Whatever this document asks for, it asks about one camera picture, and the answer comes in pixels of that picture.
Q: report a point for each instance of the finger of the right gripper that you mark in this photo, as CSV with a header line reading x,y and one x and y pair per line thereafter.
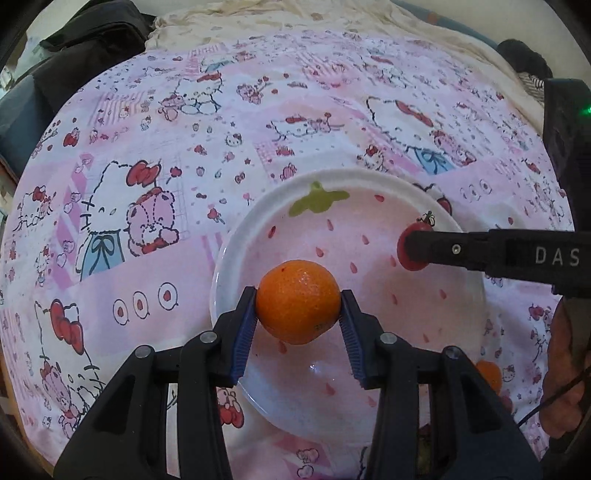
x,y
560,259

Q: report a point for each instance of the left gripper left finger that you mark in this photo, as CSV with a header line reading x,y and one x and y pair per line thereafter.
x,y
123,435

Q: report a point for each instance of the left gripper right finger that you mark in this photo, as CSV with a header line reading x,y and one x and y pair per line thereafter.
x,y
473,435

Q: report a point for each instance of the red cherry tomato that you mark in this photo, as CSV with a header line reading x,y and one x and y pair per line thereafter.
x,y
408,255

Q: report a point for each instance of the small orange mandarin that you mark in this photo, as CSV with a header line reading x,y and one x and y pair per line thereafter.
x,y
297,301

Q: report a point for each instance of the right hand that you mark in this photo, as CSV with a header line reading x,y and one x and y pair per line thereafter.
x,y
565,414

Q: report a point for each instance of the striped black clothes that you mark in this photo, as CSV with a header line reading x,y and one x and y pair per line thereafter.
x,y
531,68

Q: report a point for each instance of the pink Hello Kitty blanket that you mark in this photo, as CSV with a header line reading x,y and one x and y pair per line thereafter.
x,y
319,146

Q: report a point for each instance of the black jacket pile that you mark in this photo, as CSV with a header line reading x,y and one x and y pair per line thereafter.
x,y
99,36

